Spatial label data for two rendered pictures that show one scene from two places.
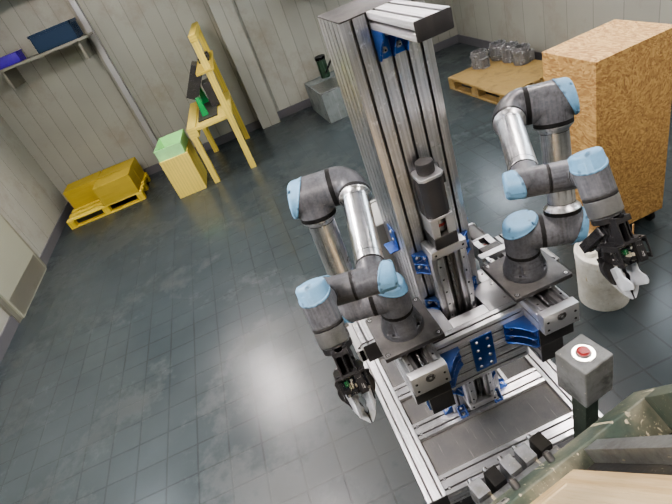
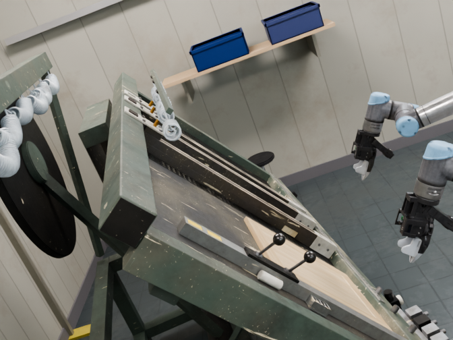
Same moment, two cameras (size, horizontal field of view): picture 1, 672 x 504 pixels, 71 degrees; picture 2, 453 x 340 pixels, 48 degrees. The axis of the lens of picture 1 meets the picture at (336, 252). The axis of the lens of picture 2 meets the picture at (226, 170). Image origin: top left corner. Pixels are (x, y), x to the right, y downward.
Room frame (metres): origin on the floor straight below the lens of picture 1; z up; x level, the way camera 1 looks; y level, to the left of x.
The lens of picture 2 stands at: (0.55, -1.89, 2.29)
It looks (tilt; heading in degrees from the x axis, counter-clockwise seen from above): 21 degrees down; 101
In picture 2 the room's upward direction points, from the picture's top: 21 degrees counter-clockwise
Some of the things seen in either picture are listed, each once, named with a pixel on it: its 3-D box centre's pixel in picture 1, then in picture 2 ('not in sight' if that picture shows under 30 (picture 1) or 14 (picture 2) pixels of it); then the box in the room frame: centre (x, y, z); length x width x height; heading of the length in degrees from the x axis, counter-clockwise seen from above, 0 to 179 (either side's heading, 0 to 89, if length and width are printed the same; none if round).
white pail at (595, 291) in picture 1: (605, 265); not in sight; (1.86, -1.39, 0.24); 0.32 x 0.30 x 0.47; 94
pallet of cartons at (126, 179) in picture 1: (105, 191); not in sight; (6.74, 2.74, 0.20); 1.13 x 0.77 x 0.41; 94
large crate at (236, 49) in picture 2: not in sight; (219, 49); (0.02, 2.72, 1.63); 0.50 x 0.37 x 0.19; 4
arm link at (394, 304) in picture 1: (389, 293); not in sight; (1.22, -0.11, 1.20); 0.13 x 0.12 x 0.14; 80
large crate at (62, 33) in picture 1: (56, 35); not in sight; (6.99, 2.20, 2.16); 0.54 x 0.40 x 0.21; 94
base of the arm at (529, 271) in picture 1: (523, 259); not in sight; (1.25, -0.61, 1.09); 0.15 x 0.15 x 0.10
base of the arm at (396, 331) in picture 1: (399, 316); not in sight; (1.22, -0.12, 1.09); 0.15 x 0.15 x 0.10
